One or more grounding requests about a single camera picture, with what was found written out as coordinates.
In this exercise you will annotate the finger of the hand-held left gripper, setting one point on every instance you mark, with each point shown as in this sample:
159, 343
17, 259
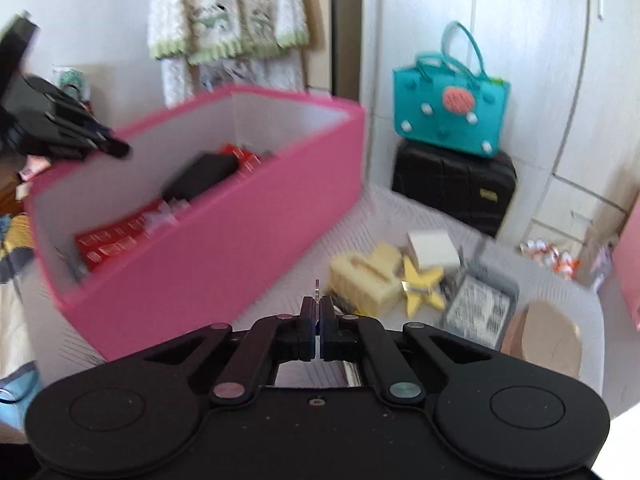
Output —
95, 140

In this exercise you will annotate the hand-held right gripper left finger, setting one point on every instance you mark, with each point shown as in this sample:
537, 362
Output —
311, 330

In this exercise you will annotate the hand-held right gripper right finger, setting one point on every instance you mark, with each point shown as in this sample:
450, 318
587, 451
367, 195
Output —
327, 330

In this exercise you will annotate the pink cardboard box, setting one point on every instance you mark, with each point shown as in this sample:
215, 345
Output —
225, 260

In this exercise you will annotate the black power bank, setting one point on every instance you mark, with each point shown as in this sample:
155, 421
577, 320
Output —
200, 177

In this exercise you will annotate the grey router with label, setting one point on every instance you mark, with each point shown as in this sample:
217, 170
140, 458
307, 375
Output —
475, 305

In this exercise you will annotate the yellow hair claw clip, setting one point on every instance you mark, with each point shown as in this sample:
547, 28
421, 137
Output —
360, 280

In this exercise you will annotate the yellow star hair clip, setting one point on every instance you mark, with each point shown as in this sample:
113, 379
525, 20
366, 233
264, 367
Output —
420, 290

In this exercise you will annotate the red flat box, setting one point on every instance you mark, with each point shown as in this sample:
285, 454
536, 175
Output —
107, 247

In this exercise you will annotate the white charger plug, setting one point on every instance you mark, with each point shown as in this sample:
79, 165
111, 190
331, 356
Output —
432, 247

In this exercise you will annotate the white green fleece robe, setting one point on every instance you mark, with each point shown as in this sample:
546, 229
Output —
225, 10

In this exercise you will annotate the black suitcase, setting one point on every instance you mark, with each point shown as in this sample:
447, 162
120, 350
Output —
450, 185

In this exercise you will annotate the pink rounded case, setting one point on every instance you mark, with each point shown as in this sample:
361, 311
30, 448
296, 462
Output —
545, 335

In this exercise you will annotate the teal felt handbag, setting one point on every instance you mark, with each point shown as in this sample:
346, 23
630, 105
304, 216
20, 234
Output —
435, 115

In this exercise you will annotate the black clothes rack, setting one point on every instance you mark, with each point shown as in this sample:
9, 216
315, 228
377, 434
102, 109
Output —
345, 35

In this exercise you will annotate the clear plastic bag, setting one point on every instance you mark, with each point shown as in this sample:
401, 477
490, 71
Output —
595, 260

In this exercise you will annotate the pink paper bag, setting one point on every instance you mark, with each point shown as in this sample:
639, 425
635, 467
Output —
630, 270

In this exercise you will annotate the white wardrobe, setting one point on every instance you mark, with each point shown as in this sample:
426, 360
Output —
525, 35

